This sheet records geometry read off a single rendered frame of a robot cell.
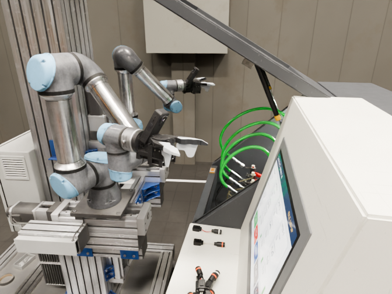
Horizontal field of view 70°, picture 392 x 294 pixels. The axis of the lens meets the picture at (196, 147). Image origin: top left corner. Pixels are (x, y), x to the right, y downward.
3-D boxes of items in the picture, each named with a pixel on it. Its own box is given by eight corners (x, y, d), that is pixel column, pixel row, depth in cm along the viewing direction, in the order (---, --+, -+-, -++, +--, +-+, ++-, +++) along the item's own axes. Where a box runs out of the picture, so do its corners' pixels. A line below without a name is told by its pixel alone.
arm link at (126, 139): (137, 125, 91) (118, 129, 84) (148, 128, 89) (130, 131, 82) (136, 147, 93) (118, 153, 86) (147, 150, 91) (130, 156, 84)
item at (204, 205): (210, 186, 190) (211, 164, 184) (217, 186, 190) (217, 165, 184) (192, 250, 134) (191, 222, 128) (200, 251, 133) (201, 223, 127)
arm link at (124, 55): (127, 41, 146) (188, 105, 170) (124, 41, 156) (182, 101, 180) (112, 58, 146) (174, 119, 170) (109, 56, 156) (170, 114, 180)
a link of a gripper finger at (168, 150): (179, 172, 72) (168, 161, 80) (181, 150, 70) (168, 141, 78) (167, 173, 71) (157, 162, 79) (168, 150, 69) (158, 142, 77)
